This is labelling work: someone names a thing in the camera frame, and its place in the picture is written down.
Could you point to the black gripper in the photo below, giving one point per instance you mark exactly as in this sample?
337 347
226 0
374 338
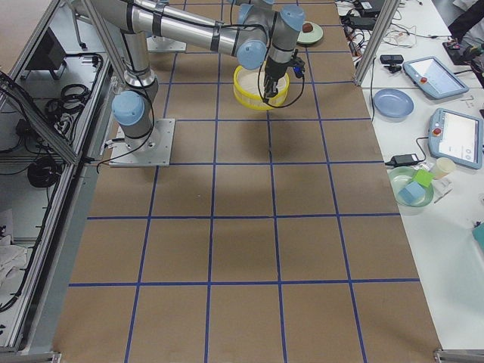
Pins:
273 69

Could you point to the brown steamed bun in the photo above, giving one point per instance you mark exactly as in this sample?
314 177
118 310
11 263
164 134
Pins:
307 27

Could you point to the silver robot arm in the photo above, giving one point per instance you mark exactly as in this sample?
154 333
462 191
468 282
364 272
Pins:
262 37

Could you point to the light green plate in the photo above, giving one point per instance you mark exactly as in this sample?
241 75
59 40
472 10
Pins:
311 38

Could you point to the blue plate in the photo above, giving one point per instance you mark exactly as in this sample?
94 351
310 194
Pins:
393 103

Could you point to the black webcam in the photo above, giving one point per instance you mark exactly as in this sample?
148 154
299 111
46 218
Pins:
393 62

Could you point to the black power adapter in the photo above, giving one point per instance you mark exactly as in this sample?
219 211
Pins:
404 160

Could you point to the far teach pendant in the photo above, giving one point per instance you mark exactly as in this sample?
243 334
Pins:
434 78

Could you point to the teach pendant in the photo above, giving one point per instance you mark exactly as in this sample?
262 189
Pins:
434 78
456 136

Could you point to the green bowl with blocks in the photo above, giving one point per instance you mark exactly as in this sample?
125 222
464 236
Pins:
400 177

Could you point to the blue foam block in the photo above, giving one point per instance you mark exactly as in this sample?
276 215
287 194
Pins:
412 193

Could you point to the green foam block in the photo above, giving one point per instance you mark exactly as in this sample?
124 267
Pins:
423 178

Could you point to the near teach pendant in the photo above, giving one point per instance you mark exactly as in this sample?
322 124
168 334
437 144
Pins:
456 136

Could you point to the cream paper cup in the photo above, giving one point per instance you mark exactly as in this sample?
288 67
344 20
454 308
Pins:
442 167

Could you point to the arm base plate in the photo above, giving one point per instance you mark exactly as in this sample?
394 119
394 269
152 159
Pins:
157 44
153 151

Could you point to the aluminium frame post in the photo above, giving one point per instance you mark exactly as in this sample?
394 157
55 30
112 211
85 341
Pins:
382 24

